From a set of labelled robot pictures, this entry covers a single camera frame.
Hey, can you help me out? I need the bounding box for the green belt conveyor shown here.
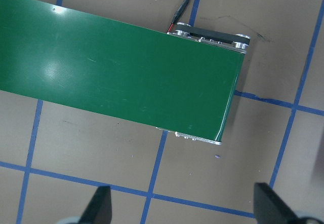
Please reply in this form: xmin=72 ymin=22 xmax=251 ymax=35
xmin=0 ymin=0 xmax=252 ymax=146

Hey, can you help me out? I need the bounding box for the red black motor cable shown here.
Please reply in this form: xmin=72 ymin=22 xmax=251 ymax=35
xmin=166 ymin=0 xmax=204 ymax=34

